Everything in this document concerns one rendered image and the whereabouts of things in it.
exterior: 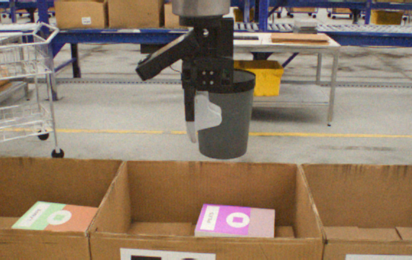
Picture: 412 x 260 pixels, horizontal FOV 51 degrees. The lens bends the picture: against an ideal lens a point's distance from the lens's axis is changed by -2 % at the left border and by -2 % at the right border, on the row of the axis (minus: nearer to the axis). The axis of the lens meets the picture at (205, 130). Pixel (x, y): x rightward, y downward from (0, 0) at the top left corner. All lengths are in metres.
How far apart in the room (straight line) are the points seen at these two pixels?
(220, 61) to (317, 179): 0.44
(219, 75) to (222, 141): 2.75
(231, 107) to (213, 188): 2.33
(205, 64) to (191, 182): 0.39
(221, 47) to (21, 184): 0.63
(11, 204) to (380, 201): 0.88
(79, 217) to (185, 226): 0.24
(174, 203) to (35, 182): 0.33
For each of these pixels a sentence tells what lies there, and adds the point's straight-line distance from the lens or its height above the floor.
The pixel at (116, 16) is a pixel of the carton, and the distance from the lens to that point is 5.06.
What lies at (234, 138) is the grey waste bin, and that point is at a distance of 3.44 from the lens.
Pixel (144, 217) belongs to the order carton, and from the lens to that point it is 1.07.
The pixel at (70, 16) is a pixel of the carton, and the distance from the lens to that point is 5.22.
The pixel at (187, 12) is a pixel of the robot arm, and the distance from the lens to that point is 0.66.
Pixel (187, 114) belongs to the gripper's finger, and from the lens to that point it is 0.70.
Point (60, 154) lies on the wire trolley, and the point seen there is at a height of 0.05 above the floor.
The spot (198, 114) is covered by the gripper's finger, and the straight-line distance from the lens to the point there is 0.72.
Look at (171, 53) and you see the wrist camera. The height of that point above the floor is 1.33.
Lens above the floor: 1.47
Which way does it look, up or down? 21 degrees down
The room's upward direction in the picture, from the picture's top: straight up
